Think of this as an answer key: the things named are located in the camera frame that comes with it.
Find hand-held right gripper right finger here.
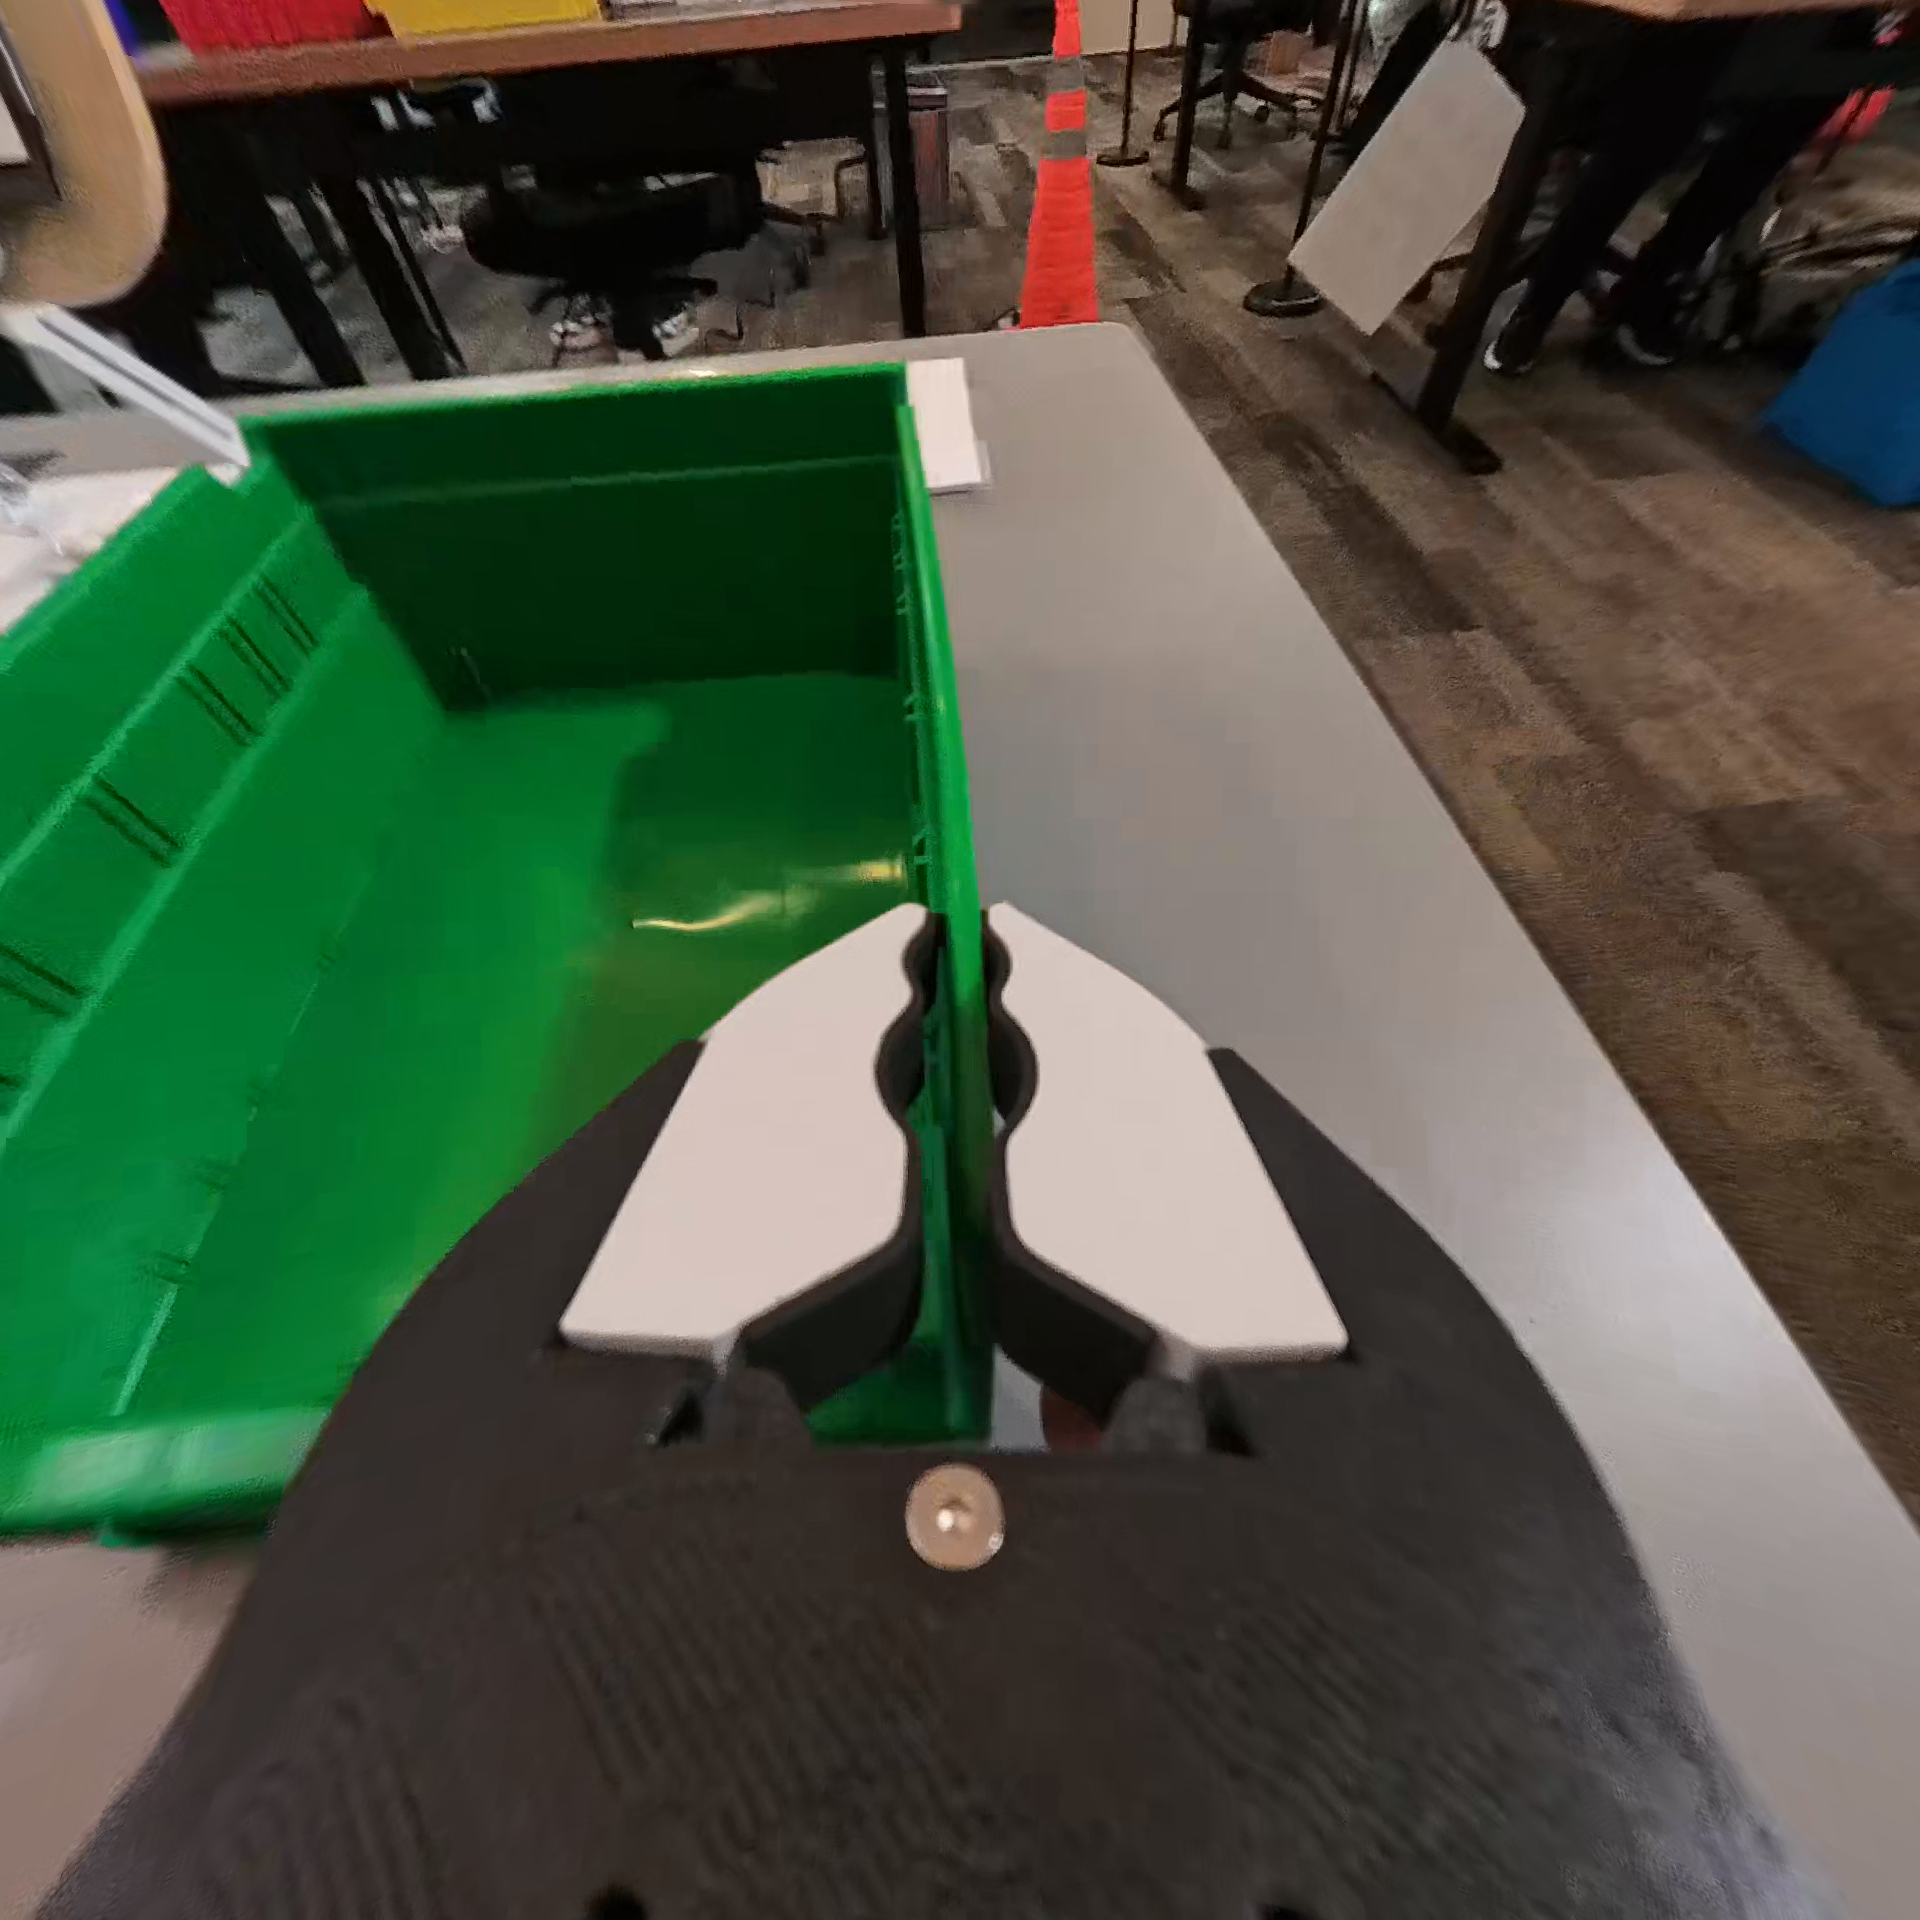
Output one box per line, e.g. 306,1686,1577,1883
982,898,1354,1418

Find orange traffic cone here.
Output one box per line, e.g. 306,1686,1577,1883
1019,0,1105,329

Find wooden document stand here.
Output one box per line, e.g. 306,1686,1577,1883
0,0,254,632

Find blue fabric bag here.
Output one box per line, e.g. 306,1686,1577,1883
1759,255,1920,508

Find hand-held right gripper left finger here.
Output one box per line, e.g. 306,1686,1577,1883
560,898,948,1410

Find laminated paper sheet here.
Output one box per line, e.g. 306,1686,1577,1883
906,356,994,496

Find red plastic bin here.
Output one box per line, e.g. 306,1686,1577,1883
158,0,378,49

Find green plastic bin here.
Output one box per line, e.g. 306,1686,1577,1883
0,359,1006,1551

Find black office chair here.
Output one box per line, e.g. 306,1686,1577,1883
463,141,842,360

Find yellow plastic bin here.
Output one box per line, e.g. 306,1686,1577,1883
368,0,601,39

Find grey board floor sign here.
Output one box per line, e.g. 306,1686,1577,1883
1243,36,1531,340

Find wooden table black legs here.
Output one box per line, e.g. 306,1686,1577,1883
1416,0,1920,476
134,0,962,385

